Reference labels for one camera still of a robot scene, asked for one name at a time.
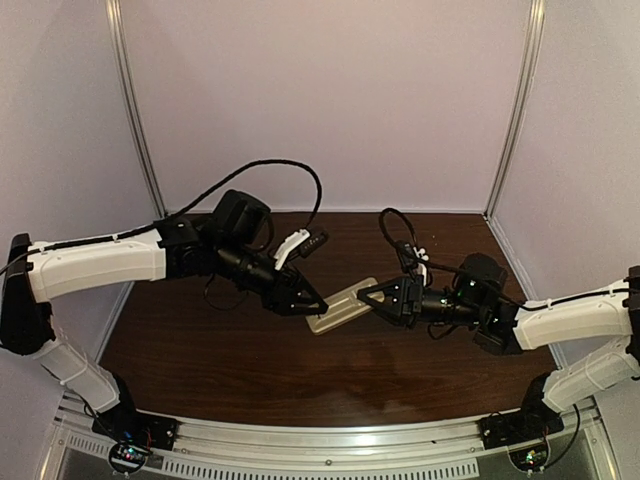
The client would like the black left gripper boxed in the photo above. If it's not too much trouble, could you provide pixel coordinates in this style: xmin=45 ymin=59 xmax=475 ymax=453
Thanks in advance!
xmin=213 ymin=239 xmax=328 ymax=317

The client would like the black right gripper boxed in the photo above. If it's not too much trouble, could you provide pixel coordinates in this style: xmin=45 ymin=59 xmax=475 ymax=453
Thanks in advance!
xmin=358 ymin=276 xmax=485 ymax=331

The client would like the white remote control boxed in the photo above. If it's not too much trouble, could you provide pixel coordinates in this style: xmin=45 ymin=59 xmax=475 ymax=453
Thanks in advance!
xmin=306 ymin=277 xmax=378 ymax=336

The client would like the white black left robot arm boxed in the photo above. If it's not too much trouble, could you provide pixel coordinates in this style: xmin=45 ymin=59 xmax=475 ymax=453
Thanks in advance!
xmin=1 ymin=190 xmax=328 ymax=444

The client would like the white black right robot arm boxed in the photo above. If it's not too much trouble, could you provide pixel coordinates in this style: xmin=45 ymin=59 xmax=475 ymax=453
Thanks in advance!
xmin=357 ymin=253 xmax=639 ymax=442

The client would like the right circuit board with LEDs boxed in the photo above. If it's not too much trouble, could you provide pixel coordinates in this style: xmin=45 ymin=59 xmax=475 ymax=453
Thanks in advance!
xmin=507 ymin=441 xmax=550 ymax=475

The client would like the circuit board with leds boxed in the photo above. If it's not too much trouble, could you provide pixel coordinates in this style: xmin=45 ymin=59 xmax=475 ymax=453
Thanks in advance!
xmin=507 ymin=441 xmax=550 ymax=475
xmin=107 ymin=442 xmax=151 ymax=474

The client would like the left circuit board with LEDs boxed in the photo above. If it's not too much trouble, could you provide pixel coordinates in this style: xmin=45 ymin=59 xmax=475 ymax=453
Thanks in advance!
xmin=107 ymin=442 xmax=151 ymax=474

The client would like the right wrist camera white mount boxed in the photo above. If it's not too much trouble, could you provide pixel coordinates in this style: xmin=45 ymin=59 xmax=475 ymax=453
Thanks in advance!
xmin=395 ymin=241 xmax=433 ymax=287

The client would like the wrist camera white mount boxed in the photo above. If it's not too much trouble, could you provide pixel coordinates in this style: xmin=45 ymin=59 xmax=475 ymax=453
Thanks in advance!
xmin=395 ymin=241 xmax=433 ymax=287
xmin=273 ymin=228 xmax=329 ymax=271

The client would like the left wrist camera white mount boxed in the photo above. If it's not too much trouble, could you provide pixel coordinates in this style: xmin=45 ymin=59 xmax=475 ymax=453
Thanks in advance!
xmin=273 ymin=228 xmax=329 ymax=271

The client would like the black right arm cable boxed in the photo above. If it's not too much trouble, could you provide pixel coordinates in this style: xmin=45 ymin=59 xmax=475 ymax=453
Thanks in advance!
xmin=378 ymin=207 xmax=636 ymax=311

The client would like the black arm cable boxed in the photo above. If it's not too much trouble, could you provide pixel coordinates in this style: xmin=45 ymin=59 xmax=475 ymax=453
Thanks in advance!
xmin=0 ymin=158 xmax=324 ymax=276
xmin=378 ymin=207 xmax=636 ymax=311

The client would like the aluminium front rail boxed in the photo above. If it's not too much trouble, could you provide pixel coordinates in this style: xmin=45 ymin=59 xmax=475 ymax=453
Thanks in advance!
xmin=35 ymin=394 xmax=621 ymax=479

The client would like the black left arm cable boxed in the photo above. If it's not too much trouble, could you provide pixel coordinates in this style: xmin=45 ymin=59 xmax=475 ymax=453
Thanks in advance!
xmin=0 ymin=158 xmax=324 ymax=276

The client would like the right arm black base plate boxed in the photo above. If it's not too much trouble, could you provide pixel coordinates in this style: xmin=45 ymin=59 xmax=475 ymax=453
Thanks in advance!
xmin=478 ymin=409 xmax=564 ymax=450

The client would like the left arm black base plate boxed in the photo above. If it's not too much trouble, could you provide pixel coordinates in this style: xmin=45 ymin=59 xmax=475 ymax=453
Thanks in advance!
xmin=91 ymin=408 xmax=179 ymax=451

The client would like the right aluminium frame post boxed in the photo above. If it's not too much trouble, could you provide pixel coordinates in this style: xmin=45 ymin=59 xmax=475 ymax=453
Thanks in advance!
xmin=484 ymin=0 xmax=546 ymax=222

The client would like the aluminium frame post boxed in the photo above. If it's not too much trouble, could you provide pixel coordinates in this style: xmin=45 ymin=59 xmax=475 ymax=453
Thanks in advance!
xmin=105 ymin=0 xmax=167 ymax=217
xmin=484 ymin=0 xmax=546 ymax=222

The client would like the left aluminium frame post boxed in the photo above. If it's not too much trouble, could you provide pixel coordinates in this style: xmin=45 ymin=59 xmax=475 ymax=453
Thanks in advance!
xmin=105 ymin=0 xmax=167 ymax=217

